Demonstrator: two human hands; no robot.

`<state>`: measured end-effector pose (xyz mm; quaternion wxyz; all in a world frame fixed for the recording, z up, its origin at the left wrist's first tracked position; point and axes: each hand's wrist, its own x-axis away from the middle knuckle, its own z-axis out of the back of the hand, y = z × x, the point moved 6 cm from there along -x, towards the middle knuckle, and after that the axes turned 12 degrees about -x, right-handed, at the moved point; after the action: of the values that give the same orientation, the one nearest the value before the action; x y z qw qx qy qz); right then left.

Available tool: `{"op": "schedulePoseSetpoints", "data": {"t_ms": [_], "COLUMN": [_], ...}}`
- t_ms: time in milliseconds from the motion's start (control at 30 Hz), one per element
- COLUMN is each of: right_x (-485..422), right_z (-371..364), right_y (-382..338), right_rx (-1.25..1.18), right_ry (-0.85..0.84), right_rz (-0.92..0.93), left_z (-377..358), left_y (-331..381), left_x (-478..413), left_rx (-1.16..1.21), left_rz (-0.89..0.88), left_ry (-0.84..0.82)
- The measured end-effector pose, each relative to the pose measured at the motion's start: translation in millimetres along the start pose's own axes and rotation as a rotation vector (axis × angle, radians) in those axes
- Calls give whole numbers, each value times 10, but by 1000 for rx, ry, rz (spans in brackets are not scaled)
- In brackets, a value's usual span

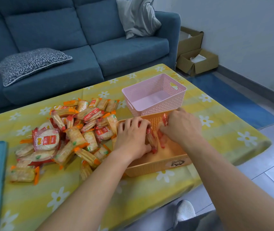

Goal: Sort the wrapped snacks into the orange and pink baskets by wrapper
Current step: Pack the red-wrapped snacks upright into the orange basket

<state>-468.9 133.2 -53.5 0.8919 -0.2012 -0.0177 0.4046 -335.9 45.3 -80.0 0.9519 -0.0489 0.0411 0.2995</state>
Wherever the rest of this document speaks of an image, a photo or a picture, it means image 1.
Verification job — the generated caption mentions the person's left hand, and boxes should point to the person's left hand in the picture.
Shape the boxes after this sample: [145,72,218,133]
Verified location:
[114,117,152,161]

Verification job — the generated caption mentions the person's right hand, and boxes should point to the person's right hand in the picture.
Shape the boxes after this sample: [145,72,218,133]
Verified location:
[160,107,202,150]

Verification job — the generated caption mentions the group of red snack packets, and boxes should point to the group of red snack packets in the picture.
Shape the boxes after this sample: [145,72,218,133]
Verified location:
[138,113,170,154]

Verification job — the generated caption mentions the orange plastic basket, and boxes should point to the orange plastic basket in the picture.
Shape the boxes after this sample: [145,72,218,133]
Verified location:
[112,110,193,178]

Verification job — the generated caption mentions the pink plastic basket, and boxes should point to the pink plastic basket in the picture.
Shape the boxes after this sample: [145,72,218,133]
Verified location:
[122,73,187,117]

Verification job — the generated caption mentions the pile of snack packets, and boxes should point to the pile of snack packets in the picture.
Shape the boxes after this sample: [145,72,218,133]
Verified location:
[9,98,120,185]

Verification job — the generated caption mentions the person's left forearm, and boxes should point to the person's left forearm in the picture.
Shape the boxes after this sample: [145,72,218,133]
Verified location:
[37,150,134,231]

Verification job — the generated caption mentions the person's right forearm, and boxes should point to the person's right forearm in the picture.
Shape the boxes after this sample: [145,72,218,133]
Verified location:
[185,138,274,231]

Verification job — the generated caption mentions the yellow floral tablecloth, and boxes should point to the yellow floral tablecloth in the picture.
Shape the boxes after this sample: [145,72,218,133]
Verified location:
[0,64,272,231]

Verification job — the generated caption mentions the blue rug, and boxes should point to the blue rug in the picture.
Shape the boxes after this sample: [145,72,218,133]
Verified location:
[187,73,274,130]

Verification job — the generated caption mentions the low open cardboard box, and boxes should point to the low open cardboard box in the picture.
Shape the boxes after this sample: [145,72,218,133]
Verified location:
[176,48,219,77]

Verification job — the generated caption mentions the white packing paper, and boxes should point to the white packing paper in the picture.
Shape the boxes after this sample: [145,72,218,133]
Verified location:
[190,54,207,63]

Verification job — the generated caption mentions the tall cardboard box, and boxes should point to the tall cardboard box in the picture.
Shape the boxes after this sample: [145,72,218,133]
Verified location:
[177,26,204,58]

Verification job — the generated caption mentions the white shoe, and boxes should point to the white shoe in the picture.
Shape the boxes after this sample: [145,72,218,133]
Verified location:
[174,200,196,225]

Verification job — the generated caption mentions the grey trousers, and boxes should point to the grey trousers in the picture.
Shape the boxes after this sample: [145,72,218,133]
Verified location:
[175,210,224,231]

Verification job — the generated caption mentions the grey cushion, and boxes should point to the grey cushion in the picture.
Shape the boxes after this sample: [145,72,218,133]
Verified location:
[116,0,162,40]

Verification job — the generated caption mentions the black white patterned cushion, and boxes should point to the black white patterned cushion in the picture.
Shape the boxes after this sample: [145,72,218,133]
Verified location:
[0,48,73,87]

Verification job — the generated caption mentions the blue fabric sofa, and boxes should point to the blue fabric sofa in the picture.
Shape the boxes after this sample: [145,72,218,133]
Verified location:
[0,0,181,113]

